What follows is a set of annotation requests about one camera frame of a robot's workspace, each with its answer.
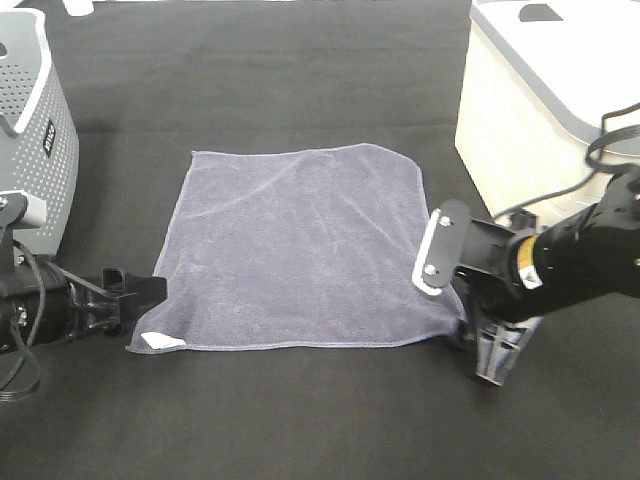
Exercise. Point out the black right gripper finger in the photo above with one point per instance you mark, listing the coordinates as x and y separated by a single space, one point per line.
497 343

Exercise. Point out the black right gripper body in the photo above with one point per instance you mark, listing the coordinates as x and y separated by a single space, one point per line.
486 277

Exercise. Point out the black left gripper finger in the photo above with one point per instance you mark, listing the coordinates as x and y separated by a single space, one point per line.
130 297

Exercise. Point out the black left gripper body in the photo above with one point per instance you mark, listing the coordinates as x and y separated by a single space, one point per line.
72 306

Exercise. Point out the grey microfibre towel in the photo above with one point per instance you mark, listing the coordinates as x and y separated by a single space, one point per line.
313 248

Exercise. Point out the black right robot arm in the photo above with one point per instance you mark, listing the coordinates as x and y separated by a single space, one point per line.
588 255

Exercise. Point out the grey perforated laundry basket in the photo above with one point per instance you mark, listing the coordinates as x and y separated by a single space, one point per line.
39 142

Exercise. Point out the white basket with grey rim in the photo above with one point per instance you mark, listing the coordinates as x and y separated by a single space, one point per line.
542 80

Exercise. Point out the white object at table edge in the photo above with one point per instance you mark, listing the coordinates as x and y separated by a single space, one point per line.
78 8

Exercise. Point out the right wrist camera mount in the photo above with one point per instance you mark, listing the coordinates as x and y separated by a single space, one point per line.
441 247

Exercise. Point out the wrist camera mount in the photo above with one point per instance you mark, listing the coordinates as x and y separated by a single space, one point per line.
19 210
441 247

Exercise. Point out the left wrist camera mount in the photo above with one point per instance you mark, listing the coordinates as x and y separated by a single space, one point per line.
19 210

